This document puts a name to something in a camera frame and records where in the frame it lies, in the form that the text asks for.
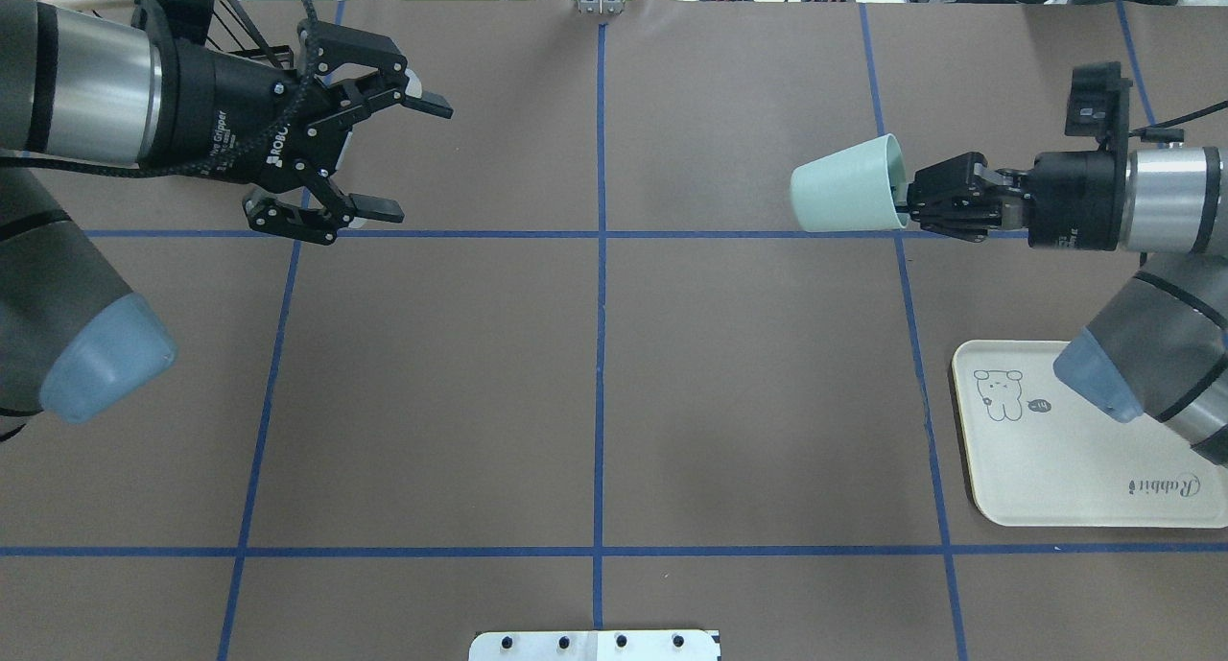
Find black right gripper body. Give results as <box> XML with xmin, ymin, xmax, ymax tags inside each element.
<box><xmin>1000</xmin><ymin>151</ymin><xmax>1124</xmax><ymax>251</ymax></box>

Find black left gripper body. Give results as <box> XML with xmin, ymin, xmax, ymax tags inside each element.
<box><xmin>154</xmin><ymin>0</ymin><xmax>351</xmax><ymax>190</ymax></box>

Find green plastic cup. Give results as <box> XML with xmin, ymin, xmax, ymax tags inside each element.
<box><xmin>790</xmin><ymin>133</ymin><xmax>909</xmax><ymax>233</ymax></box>

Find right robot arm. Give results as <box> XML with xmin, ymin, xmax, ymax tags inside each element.
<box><xmin>899</xmin><ymin>147</ymin><xmax>1227</xmax><ymax>464</ymax></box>

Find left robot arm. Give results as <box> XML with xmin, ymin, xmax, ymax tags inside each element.
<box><xmin>1</xmin><ymin>0</ymin><xmax>456</xmax><ymax>437</ymax></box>

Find cream rabbit tray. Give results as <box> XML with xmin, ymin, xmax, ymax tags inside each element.
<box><xmin>950</xmin><ymin>342</ymin><xmax>1227</xmax><ymax>530</ymax></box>

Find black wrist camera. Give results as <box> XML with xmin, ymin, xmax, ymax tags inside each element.
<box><xmin>1063</xmin><ymin>61</ymin><xmax>1133</xmax><ymax>150</ymax></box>

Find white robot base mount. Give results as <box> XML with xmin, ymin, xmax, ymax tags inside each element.
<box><xmin>465</xmin><ymin>629</ymin><xmax>722</xmax><ymax>660</ymax></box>

